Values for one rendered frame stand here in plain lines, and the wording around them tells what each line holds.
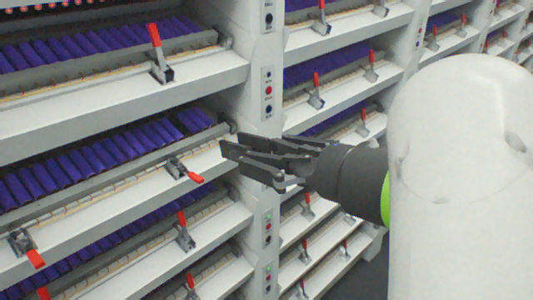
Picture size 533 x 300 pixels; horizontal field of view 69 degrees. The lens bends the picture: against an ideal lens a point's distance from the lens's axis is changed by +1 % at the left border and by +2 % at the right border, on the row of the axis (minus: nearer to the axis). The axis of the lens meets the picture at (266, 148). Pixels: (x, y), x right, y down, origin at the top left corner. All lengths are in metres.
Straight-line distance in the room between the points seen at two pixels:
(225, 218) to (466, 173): 0.73
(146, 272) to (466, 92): 0.70
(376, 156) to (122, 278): 0.57
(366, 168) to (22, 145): 0.43
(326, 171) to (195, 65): 0.36
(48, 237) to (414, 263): 0.56
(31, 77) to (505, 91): 0.56
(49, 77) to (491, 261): 0.58
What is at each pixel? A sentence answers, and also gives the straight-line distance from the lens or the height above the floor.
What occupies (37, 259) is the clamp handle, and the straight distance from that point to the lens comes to 0.62.
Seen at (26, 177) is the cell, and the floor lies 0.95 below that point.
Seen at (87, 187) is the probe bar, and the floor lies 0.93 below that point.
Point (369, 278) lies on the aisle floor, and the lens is 1.79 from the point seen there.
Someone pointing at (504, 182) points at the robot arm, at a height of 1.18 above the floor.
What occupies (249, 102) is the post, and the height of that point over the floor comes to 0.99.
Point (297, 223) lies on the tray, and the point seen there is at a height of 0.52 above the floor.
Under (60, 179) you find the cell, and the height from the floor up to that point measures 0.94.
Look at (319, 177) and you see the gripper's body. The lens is 0.47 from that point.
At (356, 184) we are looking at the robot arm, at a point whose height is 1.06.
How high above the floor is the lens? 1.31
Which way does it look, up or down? 30 degrees down
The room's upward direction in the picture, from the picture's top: straight up
